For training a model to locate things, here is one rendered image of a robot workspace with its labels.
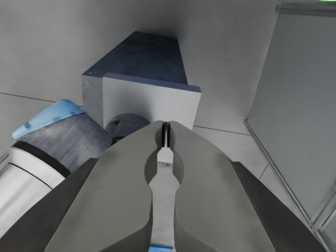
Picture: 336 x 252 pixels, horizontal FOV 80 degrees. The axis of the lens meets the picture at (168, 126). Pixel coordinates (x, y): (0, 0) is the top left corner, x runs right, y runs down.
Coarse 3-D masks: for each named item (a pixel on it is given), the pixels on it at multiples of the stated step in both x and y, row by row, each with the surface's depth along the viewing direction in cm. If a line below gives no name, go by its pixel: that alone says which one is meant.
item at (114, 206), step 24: (120, 144) 9; (144, 144) 9; (96, 168) 8; (120, 168) 8; (144, 168) 8; (96, 192) 7; (120, 192) 7; (144, 192) 7; (72, 216) 6; (96, 216) 6; (120, 216) 6; (144, 216) 6; (72, 240) 6; (96, 240) 6; (120, 240) 6; (144, 240) 6
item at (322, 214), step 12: (288, 12) 118; (300, 12) 107; (312, 12) 98; (324, 12) 91; (252, 132) 158; (264, 156) 138; (276, 168) 123; (288, 192) 110; (300, 204) 101; (324, 204) 86; (324, 216) 86; (312, 228) 92; (324, 240) 86
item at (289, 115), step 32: (288, 0) 119; (320, 0) 94; (288, 32) 118; (320, 32) 93; (288, 64) 116; (320, 64) 92; (256, 96) 155; (288, 96) 115; (320, 96) 91; (256, 128) 153; (288, 128) 114; (320, 128) 90; (288, 160) 112; (320, 160) 90; (320, 192) 89
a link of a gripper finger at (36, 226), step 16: (96, 160) 8; (80, 176) 8; (48, 192) 7; (64, 192) 7; (32, 208) 6; (48, 208) 6; (64, 208) 6; (16, 224) 6; (32, 224) 6; (48, 224) 6; (0, 240) 6; (16, 240) 6; (32, 240) 6; (48, 240) 6
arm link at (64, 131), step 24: (48, 120) 34; (72, 120) 36; (24, 144) 33; (48, 144) 33; (72, 144) 35; (96, 144) 38; (24, 168) 32; (48, 168) 32; (72, 168) 36; (0, 192) 29; (24, 192) 31; (0, 216) 28
